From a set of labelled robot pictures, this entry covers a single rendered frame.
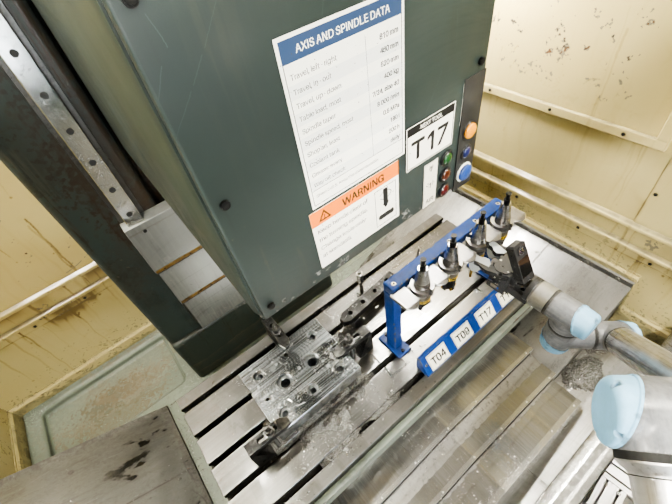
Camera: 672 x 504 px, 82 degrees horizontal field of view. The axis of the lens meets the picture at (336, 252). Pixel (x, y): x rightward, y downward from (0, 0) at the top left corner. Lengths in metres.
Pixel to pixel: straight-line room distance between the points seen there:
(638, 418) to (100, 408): 1.79
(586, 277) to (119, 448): 1.77
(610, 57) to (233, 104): 1.12
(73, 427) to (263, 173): 1.70
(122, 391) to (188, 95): 1.68
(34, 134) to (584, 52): 1.37
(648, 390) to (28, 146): 1.25
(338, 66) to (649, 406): 0.68
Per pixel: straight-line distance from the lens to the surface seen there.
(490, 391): 1.44
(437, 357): 1.25
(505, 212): 1.17
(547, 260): 1.69
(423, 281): 0.99
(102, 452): 1.69
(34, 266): 1.65
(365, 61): 0.46
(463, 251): 1.13
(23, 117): 1.06
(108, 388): 2.00
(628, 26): 1.31
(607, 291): 1.67
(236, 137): 0.39
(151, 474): 1.62
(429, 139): 0.59
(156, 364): 1.93
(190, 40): 0.36
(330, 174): 0.48
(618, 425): 0.80
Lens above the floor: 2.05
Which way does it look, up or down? 48 degrees down
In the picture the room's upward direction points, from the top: 11 degrees counter-clockwise
